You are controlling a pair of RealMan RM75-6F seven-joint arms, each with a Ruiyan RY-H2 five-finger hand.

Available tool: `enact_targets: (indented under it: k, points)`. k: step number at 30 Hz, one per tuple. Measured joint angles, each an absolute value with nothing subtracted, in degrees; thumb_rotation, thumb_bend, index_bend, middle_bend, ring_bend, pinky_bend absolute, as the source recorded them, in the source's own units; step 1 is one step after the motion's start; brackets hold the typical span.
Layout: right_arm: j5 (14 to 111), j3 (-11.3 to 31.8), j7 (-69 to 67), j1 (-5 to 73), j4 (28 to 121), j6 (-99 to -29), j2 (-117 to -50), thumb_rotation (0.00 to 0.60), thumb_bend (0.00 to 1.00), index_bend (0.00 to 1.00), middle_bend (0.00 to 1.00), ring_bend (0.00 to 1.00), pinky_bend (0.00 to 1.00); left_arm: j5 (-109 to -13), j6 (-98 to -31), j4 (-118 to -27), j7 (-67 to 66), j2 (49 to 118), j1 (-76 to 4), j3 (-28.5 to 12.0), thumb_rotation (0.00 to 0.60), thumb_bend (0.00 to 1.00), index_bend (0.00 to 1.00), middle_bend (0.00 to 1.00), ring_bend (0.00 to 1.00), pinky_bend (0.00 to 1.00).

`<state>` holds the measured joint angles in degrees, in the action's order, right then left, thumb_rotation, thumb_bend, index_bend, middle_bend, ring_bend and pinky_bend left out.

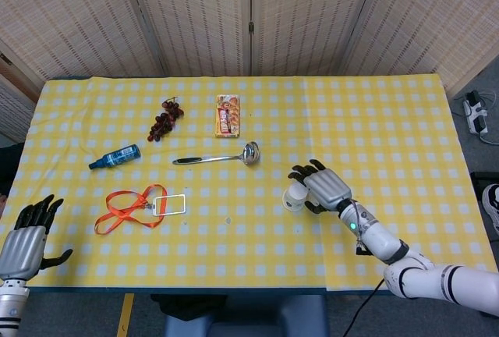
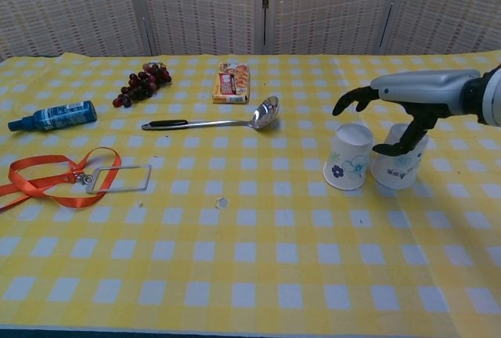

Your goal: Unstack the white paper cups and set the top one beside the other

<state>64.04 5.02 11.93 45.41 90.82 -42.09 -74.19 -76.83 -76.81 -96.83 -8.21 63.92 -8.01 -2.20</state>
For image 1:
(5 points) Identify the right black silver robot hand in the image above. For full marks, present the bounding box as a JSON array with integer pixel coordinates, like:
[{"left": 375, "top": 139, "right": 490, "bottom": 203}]
[{"left": 287, "top": 158, "right": 354, "bottom": 215}]

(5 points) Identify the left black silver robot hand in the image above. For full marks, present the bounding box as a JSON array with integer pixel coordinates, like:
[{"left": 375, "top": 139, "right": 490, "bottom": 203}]
[{"left": 0, "top": 193, "right": 74, "bottom": 282}]

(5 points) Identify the white paper cup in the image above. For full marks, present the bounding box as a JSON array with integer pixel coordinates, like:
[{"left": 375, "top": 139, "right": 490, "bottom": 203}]
[{"left": 281, "top": 182, "right": 310, "bottom": 212}]

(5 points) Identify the yellow white checkered tablecloth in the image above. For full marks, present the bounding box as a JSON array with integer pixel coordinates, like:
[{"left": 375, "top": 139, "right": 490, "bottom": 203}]
[
  {"left": 300, "top": 73, "right": 499, "bottom": 293},
  {"left": 0, "top": 75, "right": 327, "bottom": 289}
]

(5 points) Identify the stainless steel ladle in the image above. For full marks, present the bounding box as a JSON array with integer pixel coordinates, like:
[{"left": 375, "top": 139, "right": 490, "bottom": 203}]
[{"left": 172, "top": 141, "right": 260, "bottom": 167}]

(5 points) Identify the orange snack package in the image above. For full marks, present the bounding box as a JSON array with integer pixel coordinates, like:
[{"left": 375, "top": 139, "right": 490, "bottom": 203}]
[{"left": 214, "top": 94, "right": 241, "bottom": 139}]

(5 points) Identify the blue spray bottle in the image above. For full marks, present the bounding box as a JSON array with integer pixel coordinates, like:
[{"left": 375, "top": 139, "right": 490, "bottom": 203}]
[{"left": 88, "top": 144, "right": 142, "bottom": 171}]

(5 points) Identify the clear white badge holder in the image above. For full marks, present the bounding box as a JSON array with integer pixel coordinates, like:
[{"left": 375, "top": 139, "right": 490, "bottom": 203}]
[{"left": 151, "top": 193, "right": 188, "bottom": 218}]

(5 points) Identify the black white sneaker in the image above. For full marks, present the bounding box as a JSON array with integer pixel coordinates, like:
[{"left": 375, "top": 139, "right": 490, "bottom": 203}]
[{"left": 480, "top": 183, "right": 499, "bottom": 237}]

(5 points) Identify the white power strip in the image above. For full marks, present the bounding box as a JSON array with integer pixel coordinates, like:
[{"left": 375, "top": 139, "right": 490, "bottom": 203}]
[{"left": 462, "top": 90, "right": 490, "bottom": 136}]

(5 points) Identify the woven folding screen panel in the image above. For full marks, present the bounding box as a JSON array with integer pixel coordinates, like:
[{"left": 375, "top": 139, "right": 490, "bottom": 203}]
[
  {"left": 342, "top": 0, "right": 499, "bottom": 98},
  {"left": 124, "top": 0, "right": 253, "bottom": 77},
  {"left": 249, "top": 0, "right": 381, "bottom": 77},
  {"left": 0, "top": 0, "right": 167, "bottom": 83}
]

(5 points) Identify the dark red grape bunch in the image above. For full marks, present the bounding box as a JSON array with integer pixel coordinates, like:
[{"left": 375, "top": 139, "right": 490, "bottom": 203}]
[{"left": 147, "top": 97, "right": 186, "bottom": 144}]

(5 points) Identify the orange lanyard strap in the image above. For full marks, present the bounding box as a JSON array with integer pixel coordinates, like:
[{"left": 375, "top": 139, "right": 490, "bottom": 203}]
[{"left": 94, "top": 184, "right": 168, "bottom": 236}]

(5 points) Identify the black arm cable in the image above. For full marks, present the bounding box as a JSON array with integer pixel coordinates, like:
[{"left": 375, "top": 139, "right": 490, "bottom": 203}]
[{"left": 352, "top": 277, "right": 386, "bottom": 337}]

